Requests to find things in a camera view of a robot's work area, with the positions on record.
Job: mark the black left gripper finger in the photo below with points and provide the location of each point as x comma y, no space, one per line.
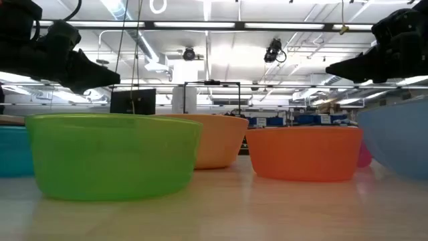
82,90
90,75

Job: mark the black metal frame stand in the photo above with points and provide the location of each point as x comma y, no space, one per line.
212,82

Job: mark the teal plastic bowl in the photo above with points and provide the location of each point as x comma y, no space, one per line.
15,150

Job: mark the blue storage bin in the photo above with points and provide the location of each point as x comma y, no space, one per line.
321,119
265,121

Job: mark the white building pillar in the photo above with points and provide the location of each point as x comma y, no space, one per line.
184,87

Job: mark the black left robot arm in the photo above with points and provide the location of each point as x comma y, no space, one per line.
16,16

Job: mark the pink plastic bowl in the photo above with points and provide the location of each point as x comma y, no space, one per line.
364,157

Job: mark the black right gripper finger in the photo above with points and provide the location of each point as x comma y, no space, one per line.
354,68

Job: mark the peach plastic bowl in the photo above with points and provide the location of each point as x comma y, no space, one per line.
220,140

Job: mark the wooden shelf board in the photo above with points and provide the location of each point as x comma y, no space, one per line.
11,120

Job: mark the orange plastic bowl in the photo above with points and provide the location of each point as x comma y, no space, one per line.
304,154

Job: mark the black overhead rig rail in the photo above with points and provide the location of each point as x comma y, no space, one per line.
239,25

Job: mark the blue plastic bowl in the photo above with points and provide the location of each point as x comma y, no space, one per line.
398,140

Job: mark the green translucent plastic bowl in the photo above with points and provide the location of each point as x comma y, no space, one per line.
110,157

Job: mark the black computer monitor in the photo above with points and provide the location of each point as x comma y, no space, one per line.
133,102

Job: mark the yellow hanging plug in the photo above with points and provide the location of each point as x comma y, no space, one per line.
343,29

